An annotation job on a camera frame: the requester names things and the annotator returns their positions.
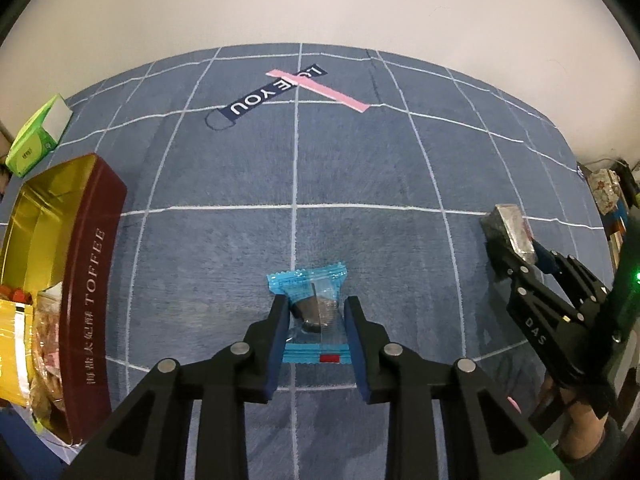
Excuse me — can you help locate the red tin box gold inside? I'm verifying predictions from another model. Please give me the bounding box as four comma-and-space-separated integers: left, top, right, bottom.
0, 154, 128, 448

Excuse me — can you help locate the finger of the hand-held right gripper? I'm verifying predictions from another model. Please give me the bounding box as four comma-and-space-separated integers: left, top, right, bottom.
532, 240, 608, 311
487, 240, 581, 361

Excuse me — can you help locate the floral patterned box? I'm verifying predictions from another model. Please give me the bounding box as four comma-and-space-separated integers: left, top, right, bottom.
587, 169, 621, 216

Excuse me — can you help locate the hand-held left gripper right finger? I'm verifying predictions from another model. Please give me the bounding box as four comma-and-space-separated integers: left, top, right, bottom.
342, 296, 576, 480

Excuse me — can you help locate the clear nut packet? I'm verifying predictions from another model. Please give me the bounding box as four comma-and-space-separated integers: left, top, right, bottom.
30, 285, 68, 431

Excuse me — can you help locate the grey silver snack packet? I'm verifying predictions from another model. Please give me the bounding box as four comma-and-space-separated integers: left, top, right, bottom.
480, 203, 538, 263

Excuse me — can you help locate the blue checked blanket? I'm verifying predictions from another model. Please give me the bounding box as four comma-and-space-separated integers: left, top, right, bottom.
10, 42, 616, 480

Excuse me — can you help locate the green tissue pack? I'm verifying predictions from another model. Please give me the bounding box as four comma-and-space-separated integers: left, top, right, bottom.
5, 94, 75, 177

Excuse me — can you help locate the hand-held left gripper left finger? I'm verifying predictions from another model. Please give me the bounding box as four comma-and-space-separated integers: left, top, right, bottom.
62, 294, 292, 480

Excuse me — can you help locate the person's right hand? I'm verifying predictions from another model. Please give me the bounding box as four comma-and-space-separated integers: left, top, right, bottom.
532, 375, 626, 461

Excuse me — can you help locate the blue candy packet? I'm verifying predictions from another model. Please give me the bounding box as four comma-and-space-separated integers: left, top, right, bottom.
266, 261, 351, 365

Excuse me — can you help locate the plain yellow snack packet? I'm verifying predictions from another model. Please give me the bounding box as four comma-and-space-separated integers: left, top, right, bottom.
0, 299, 38, 406

